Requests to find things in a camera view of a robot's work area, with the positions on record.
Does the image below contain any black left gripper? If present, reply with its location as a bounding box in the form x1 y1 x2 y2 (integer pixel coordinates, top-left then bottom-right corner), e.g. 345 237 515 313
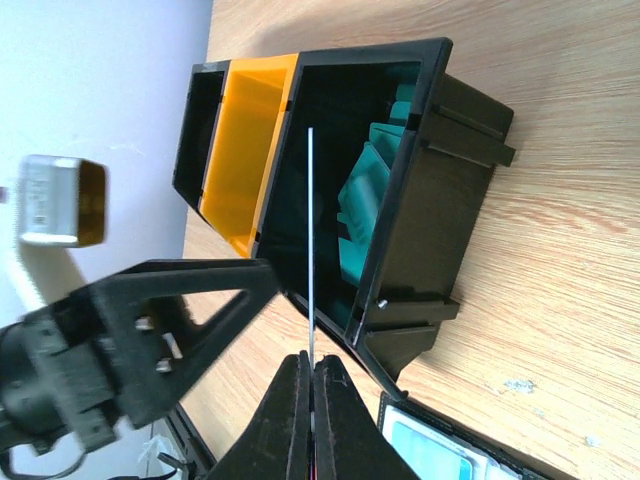
1 259 279 454

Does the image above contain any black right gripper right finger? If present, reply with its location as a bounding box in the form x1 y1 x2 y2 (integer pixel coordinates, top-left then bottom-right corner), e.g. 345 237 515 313
313 355 417 480

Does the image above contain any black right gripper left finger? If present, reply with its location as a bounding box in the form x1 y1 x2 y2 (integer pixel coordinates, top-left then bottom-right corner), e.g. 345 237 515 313
207 351 311 480

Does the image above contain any black leather card holder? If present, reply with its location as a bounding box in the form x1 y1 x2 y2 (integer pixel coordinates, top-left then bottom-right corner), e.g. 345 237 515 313
377 392 571 480

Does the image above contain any teal credit card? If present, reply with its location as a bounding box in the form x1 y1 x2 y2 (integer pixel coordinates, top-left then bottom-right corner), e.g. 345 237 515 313
307 127 315 371
383 407 473 479

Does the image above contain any teal card stack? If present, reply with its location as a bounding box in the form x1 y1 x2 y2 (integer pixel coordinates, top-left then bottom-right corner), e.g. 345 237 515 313
337 83 415 286

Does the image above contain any black card bin left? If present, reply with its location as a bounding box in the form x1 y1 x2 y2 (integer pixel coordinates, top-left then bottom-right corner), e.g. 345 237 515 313
172 60 230 211

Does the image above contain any yellow card bin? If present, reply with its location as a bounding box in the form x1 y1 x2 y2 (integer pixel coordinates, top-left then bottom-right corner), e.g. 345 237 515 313
199 53 299 258

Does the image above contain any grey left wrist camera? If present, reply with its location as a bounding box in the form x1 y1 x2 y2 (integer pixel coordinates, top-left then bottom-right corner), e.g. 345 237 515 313
17 155 108 248

